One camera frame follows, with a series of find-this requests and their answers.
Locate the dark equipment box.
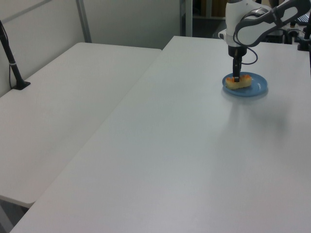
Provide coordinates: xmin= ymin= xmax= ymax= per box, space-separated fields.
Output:
xmin=264 ymin=28 xmax=293 ymax=45

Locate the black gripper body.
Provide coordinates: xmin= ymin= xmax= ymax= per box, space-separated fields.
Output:
xmin=227 ymin=45 xmax=247 ymax=59

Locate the yellow bread with orange crust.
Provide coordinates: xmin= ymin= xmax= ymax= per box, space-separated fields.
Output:
xmin=225 ymin=74 xmax=252 ymax=90

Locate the black clamp stand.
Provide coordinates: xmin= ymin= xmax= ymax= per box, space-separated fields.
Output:
xmin=294 ymin=23 xmax=311 ymax=52

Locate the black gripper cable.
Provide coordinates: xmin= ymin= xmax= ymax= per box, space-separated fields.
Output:
xmin=233 ymin=9 xmax=259 ymax=66

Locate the grey shelf cabinet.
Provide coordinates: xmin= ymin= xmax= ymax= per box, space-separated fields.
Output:
xmin=179 ymin=0 xmax=228 ymax=38

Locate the blue round plate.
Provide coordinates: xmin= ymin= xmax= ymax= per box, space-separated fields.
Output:
xmin=222 ymin=71 xmax=269 ymax=98

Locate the black camera stand pole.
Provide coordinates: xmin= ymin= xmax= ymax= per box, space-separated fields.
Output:
xmin=0 ymin=20 xmax=32 ymax=91

